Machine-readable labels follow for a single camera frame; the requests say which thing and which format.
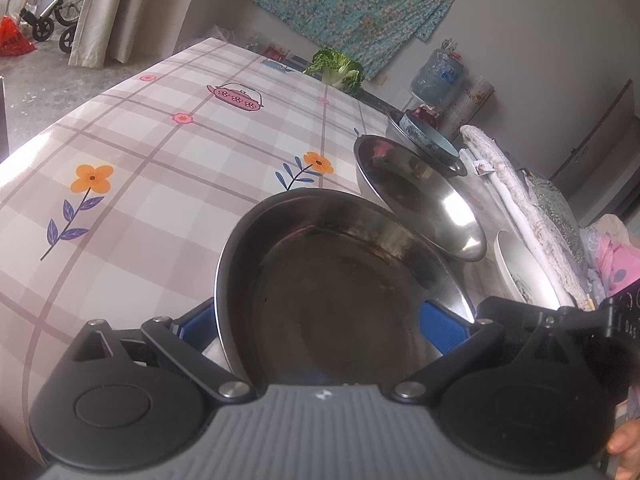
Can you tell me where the white plastic bag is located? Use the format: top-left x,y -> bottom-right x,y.
207,25 -> 246,46

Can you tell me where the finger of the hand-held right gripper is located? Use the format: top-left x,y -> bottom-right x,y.
475,296 -> 612,336

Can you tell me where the red onion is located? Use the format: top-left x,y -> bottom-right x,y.
410,105 -> 441,126

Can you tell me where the small steel basin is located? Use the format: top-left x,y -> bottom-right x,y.
386,110 -> 469,177

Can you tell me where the checked floral tablecloth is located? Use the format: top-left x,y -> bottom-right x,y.
0,37 -> 501,461

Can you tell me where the rolled white quilt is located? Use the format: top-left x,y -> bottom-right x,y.
460,125 -> 581,308

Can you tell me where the large steel basin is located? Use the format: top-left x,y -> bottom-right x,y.
214,189 -> 476,392

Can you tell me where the brown wooden wardrobe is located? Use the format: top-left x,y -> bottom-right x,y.
550,80 -> 640,221

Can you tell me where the wheelchair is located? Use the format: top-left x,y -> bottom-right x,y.
20,0 -> 96,53

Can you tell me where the person's right hand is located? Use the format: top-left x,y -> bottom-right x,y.
606,421 -> 640,470

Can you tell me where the white printed ceramic plate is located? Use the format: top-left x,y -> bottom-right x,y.
493,230 -> 562,307

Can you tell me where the green leaf-patterned pillow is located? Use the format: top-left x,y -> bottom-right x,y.
525,172 -> 588,281

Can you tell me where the blue water bottle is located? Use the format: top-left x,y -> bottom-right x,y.
410,40 -> 463,106

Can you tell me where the teal ceramic bowl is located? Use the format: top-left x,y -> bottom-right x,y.
400,112 -> 460,166

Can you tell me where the green leafy cabbage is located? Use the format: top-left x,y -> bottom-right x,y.
305,47 -> 366,93

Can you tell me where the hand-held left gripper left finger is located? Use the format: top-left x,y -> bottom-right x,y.
70,299 -> 257,403

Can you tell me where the beige curtain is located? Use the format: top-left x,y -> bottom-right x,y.
67,0 -> 151,68

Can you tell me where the floral patterned canister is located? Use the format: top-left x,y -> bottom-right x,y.
450,76 -> 496,133

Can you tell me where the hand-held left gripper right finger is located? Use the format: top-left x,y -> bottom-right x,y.
392,300 -> 575,404

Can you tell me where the red plastic bag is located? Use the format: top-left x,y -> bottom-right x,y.
0,15 -> 38,56

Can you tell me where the white lace-trimmed quilt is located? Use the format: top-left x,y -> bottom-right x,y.
467,125 -> 593,306

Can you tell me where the teal floral wall cloth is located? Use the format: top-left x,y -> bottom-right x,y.
232,0 -> 471,81

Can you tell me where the pink blanket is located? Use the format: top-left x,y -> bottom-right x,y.
582,215 -> 640,306

